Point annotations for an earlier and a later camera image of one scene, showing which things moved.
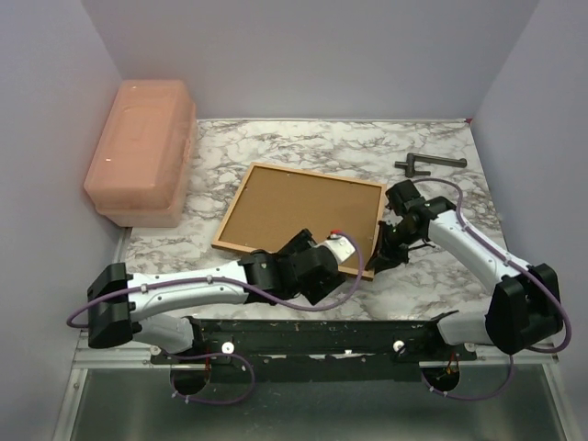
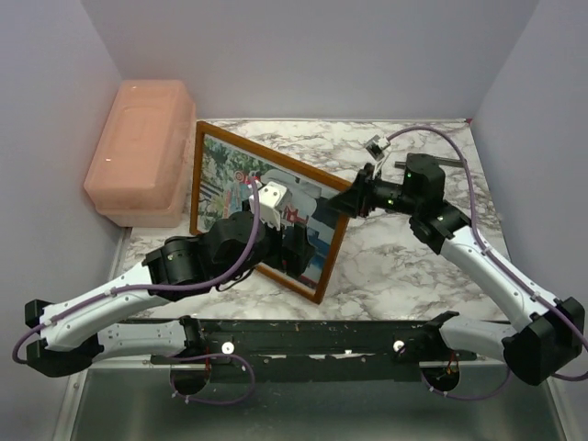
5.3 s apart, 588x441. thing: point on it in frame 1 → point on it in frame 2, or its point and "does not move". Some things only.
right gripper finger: [382, 243] → [349, 200]
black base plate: [316, 349] does not move
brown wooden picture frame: [276, 203] → [282, 162]
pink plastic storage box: [140, 172] does not move
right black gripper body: [401, 240] → [379, 193]
